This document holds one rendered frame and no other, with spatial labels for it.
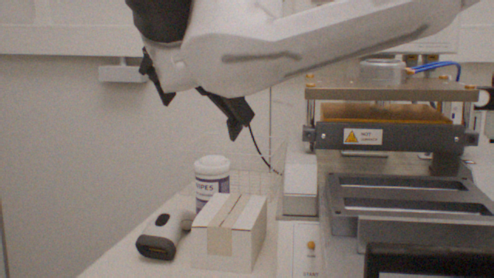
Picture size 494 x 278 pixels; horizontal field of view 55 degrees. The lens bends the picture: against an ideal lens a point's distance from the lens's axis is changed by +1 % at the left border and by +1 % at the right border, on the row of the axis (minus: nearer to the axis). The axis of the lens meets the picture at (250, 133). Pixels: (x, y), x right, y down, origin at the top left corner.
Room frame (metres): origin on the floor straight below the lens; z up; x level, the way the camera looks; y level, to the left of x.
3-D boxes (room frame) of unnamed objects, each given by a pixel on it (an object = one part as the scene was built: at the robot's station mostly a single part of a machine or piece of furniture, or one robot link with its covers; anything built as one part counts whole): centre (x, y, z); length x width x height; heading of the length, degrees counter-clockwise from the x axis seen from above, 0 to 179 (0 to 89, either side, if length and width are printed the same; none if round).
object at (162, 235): (0.95, 0.17, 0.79); 0.20 x 0.08 x 0.08; 166
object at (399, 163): (0.87, -0.24, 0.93); 0.46 x 0.35 x 0.01; 174
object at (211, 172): (1.09, 0.09, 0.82); 0.09 x 0.09 x 0.15
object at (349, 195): (0.58, -0.20, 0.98); 0.20 x 0.17 x 0.03; 84
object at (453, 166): (0.75, -0.36, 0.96); 0.26 x 0.05 x 0.07; 174
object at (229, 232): (0.92, 0.04, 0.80); 0.19 x 0.13 x 0.09; 166
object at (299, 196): (0.79, -0.09, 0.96); 0.25 x 0.05 x 0.07; 174
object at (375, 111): (0.84, -0.24, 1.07); 0.22 x 0.17 x 0.10; 84
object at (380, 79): (0.87, -0.26, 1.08); 0.31 x 0.24 x 0.13; 84
